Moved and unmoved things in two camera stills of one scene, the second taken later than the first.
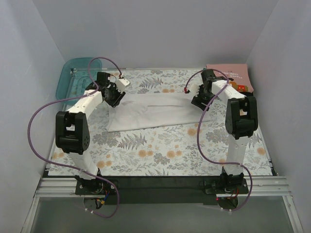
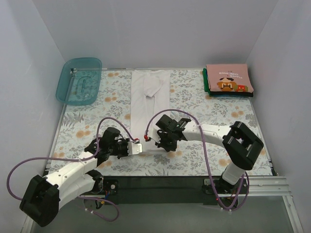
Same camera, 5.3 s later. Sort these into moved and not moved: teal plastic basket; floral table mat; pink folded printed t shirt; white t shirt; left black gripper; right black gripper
Moved: left black gripper; white t shirt; right black gripper
Not moved: pink folded printed t shirt; floral table mat; teal plastic basket
